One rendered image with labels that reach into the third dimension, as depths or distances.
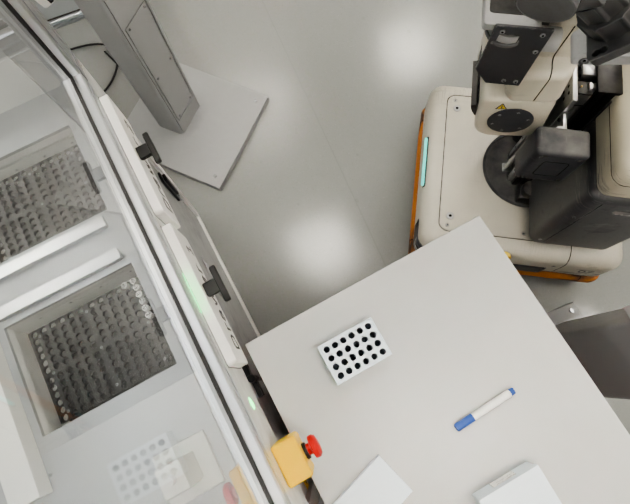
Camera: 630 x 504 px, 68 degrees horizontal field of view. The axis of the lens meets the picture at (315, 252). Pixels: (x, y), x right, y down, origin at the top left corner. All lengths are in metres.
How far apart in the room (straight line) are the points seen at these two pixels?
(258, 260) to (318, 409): 0.94
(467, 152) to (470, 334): 0.83
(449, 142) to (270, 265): 0.79
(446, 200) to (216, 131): 0.97
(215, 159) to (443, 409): 1.35
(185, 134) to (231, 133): 0.19
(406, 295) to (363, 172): 0.99
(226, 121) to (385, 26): 0.83
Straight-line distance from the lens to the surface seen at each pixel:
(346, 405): 0.98
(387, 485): 0.99
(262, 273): 1.80
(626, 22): 0.80
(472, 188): 1.65
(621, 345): 1.36
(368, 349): 0.98
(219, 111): 2.06
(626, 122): 1.26
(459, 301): 1.03
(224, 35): 2.32
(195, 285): 0.86
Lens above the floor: 1.74
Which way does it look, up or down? 75 degrees down
